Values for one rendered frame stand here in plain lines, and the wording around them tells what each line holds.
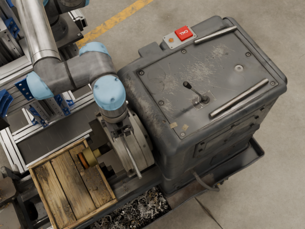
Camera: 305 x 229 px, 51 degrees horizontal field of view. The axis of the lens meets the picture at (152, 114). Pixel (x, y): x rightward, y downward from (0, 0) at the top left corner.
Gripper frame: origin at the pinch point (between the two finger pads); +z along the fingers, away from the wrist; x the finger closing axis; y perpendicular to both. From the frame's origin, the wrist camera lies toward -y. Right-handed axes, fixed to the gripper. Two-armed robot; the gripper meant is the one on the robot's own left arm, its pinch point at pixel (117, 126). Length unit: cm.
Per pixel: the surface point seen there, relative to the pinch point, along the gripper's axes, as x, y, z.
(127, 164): -1.4, 9.4, 19.5
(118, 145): -2.0, 2.3, 14.0
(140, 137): 7.0, 2.8, 14.7
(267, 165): 97, 28, 133
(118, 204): -12, 17, 64
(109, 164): -8.0, 5.4, 24.7
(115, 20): 44, -151, 152
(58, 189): -35, 1, 48
